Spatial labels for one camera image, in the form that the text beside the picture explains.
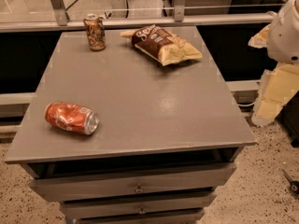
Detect black floor object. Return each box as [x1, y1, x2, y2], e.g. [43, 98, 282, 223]
[283, 170, 299, 194]

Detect grey drawer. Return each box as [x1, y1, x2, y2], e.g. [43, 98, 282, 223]
[61, 191, 216, 219]
[76, 208, 205, 224]
[30, 162, 236, 202]

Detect brown upright soda can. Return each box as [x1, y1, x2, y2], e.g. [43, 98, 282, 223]
[83, 14, 106, 51]

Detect middle grey drawer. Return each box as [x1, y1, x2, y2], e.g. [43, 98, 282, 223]
[61, 191, 216, 219]

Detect metal window railing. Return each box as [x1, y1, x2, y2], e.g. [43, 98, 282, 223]
[0, 0, 287, 33]

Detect bottom grey drawer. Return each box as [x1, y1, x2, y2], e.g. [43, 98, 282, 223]
[76, 208, 205, 224]

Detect brown yellow chip bag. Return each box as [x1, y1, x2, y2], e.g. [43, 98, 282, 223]
[121, 24, 203, 66]

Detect red coke can lying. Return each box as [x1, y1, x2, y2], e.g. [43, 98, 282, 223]
[45, 102, 100, 135]

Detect top grey drawer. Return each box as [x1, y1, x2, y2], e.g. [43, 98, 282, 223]
[30, 162, 236, 202]

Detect grey drawer cabinet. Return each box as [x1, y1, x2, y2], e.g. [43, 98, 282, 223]
[4, 26, 257, 224]

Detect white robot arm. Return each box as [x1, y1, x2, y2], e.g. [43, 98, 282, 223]
[248, 0, 299, 127]

